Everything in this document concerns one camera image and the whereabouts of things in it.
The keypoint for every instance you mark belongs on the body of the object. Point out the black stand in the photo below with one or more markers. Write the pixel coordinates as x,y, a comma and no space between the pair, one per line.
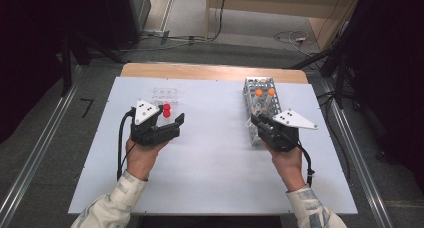
339,78
66,68

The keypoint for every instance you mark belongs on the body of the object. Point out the person's left hand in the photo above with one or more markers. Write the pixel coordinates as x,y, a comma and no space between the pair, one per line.
143,159

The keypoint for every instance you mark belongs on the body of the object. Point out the metal floor rail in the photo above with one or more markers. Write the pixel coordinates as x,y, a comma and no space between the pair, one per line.
36,151
366,188

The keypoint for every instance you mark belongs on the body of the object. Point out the white metal test tube rack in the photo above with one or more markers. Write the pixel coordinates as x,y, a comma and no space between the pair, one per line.
256,103

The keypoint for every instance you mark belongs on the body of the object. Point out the light wooden shelf unit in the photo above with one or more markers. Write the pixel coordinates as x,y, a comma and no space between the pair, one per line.
283,3

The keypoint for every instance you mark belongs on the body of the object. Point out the clear plastic test tube rack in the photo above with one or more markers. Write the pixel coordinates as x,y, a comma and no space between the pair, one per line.
166,94

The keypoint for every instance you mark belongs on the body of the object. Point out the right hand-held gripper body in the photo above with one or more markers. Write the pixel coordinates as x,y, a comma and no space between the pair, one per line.
283,134

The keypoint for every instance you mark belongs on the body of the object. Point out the black cabinet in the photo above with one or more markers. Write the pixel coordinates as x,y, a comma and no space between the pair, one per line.
126,11

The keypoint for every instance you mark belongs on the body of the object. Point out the person's right hand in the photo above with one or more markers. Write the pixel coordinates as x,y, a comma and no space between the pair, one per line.
288,168

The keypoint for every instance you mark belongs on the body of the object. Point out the grey power strip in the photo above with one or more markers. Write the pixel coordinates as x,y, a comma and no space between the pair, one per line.
155,32

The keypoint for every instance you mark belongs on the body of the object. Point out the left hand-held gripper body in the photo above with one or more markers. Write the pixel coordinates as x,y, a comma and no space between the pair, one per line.
145,133

